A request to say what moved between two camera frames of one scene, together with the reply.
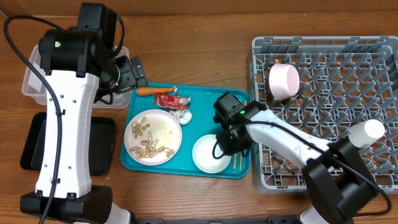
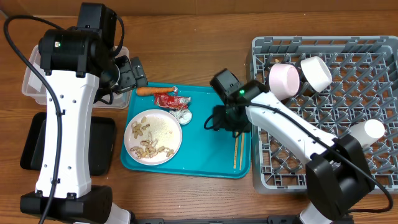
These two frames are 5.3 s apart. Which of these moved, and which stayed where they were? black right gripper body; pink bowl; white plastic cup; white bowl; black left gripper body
Moved: black right gripper body; white bowl
Stayed: pink bowl; white plastic cup; black left gripper body
